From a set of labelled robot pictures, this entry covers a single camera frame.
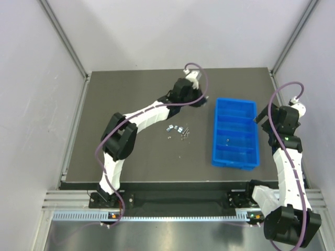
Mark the grey slotted cable duct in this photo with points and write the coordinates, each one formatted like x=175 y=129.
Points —
x=238 y=215

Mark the blue compartment bin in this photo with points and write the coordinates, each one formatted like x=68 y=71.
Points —
x=233 y=120

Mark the aluminium frame post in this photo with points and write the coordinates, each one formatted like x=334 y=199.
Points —
x=62 y=35
x=307 y=13

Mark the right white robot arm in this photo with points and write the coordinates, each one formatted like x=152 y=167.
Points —
x=289 y=218

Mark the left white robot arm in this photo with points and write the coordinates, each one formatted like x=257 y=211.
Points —
x=118 y=139

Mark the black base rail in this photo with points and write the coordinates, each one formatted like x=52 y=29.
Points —
x=225 y=194

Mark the right aluminium frame post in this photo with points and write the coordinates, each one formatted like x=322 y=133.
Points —
x=307 y=13

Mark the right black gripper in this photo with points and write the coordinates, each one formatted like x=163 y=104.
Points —
x=265 y=115

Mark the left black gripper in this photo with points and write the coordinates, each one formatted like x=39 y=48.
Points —
x=200 y=100

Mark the left aluminium frame post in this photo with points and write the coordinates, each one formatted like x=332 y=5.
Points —
x=62 y=35

